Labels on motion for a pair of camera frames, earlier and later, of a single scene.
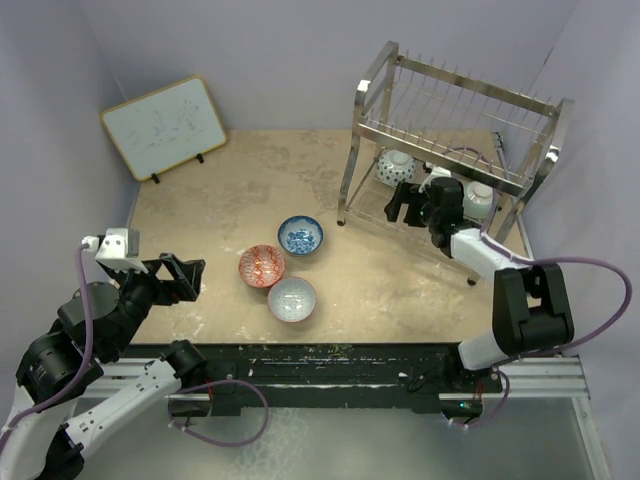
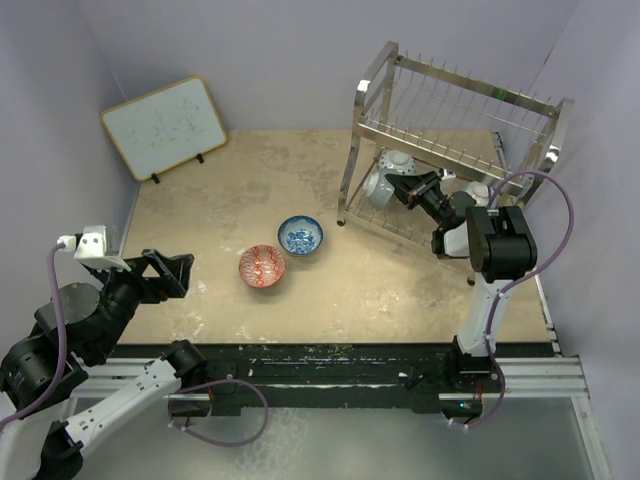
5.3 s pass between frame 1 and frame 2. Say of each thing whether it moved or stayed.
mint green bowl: stayed
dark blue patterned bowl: stayed
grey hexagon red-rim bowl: moved
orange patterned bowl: stayed
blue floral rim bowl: stayed
